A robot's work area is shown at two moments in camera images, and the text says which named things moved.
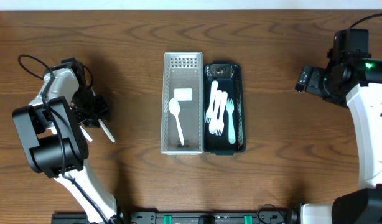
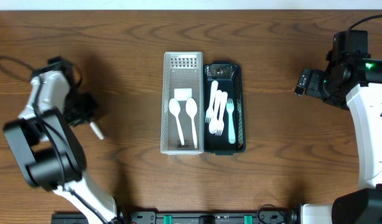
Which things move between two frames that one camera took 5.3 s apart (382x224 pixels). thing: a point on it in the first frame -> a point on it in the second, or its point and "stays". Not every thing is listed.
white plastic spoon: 86,134 -> 97,130
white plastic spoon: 175,107 stays
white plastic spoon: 106,130 -> 191,108
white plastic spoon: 213,124 stays
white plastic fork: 210,109 stays
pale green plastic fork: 230,107 stays
